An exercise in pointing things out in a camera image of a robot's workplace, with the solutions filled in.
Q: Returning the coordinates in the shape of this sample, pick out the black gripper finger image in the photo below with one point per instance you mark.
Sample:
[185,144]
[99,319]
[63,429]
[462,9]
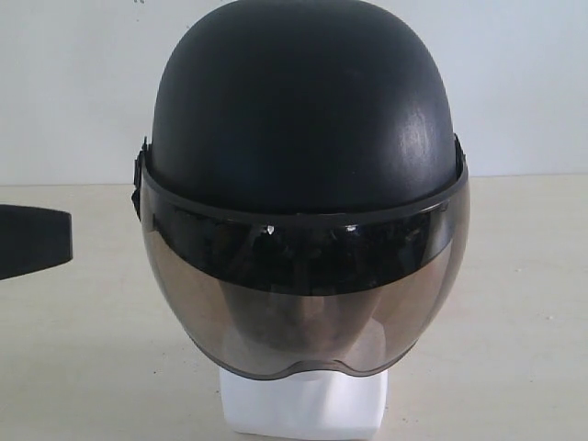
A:
[34,239]

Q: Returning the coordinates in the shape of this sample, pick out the black helmet with tinted visor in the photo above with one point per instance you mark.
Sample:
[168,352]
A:
[303,198]

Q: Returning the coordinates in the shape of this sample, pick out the white mannequin head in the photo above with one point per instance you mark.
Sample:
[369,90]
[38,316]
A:
[321,389]

